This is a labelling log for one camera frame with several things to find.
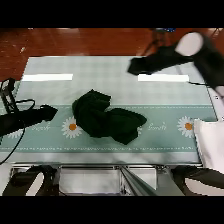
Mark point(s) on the dark green garment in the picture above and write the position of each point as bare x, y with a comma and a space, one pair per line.
103, 116

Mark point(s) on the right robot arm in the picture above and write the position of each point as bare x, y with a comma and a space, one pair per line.
203, 56

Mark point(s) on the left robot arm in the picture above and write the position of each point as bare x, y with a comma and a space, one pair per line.
23, 118

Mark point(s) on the silver frame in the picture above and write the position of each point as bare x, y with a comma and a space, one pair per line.
133, 180

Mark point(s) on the white garment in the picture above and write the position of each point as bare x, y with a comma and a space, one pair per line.
210, 143

